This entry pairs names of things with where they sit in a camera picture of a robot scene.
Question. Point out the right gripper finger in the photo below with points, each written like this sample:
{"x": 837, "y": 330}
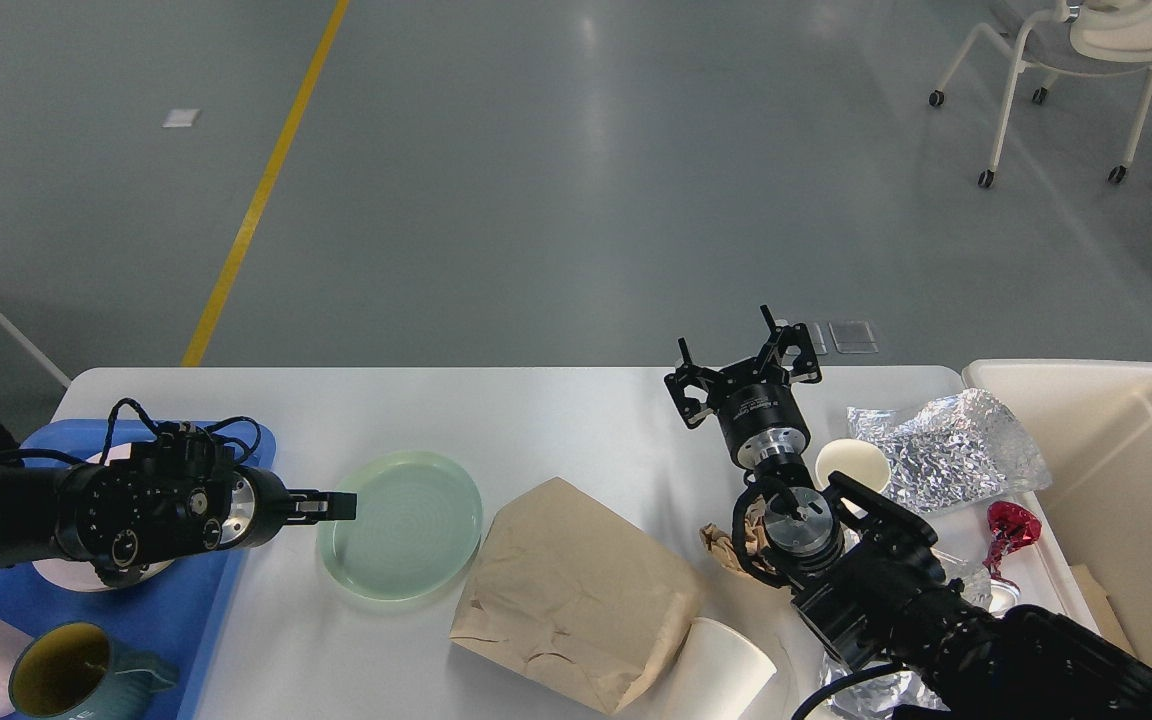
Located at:
{"x": 788, "y": 356}
{"x": 696, "y": 390}

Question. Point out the blue plastic tray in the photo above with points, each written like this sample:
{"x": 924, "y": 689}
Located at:
{"x": 176, "y": 615}

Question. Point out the floor socket plate right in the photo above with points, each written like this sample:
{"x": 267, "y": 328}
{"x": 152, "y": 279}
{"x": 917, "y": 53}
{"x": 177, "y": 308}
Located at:
{"x": 853, "y": 337}

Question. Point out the floor socket plate left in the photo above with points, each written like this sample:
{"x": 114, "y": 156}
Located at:
{"x": 814, "y": 337}

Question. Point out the cardboard piece in bin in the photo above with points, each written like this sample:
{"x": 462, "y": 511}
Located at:
{"x": 1102, "y": 612}

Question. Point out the foil tray container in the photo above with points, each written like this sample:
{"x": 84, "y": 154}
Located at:
{"x": 878, "y": 698}

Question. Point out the white office chair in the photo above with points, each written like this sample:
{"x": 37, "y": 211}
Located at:
{"x": 1085, "y": 39}

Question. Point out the pink plate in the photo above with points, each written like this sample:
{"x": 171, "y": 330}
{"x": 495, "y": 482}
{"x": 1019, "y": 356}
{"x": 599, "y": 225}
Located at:
{"x": 81, "y": 577}

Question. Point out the crumpled aluminium foil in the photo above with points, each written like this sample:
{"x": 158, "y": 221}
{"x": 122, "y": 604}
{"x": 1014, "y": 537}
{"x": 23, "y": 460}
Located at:
{"x": 953, "y": 452}

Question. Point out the brown paper bag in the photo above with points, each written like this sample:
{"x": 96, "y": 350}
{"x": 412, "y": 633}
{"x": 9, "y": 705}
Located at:
{"x": 569, "y": 594}

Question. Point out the white paper cup upright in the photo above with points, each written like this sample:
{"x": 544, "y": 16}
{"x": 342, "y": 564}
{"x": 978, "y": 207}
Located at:
{"x": 858, "y": 459}

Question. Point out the teal mug yellow inside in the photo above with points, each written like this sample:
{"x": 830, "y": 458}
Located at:
{"x": 78, "y": 671}

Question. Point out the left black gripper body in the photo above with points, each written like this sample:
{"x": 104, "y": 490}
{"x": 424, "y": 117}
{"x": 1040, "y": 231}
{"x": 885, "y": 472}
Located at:
{"x": 258, "y": 507}

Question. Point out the floor socket plate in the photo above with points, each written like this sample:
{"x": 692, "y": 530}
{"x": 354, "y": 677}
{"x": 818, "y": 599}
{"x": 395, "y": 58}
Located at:
{"x": 853, "y": 337}
{"x": 814, "y": 337}

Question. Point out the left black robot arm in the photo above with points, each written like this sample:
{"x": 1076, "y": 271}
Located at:
{"x": 189, "y": 489}

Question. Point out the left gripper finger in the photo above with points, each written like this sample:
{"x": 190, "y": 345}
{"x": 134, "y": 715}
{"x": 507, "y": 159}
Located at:
{"x": 310, "y": 506}

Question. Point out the white paper cup lying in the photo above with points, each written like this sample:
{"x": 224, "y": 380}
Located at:
{"x": 717, "y": 675}

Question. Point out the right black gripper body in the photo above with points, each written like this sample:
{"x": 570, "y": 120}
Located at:
{"x": 759, "y": 418}

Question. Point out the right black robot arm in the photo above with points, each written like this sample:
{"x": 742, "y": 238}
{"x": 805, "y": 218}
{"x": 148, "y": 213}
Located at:
{"x": 862, "y": 573}

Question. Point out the red foil wrapper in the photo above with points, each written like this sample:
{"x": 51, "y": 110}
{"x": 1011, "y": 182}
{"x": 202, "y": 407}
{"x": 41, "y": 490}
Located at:
{"x": 1011, "y": 528}

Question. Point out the crumpled brown paper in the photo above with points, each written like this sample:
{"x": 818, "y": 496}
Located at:
{"x": 719, "y": 543}

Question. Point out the beige plastic bin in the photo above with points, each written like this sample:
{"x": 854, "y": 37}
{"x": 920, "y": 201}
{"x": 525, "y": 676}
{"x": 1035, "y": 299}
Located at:
{"x": 1092, "y": 420}

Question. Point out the green plate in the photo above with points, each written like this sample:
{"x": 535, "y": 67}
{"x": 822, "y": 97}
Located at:
{"x": 419, "y": 520}

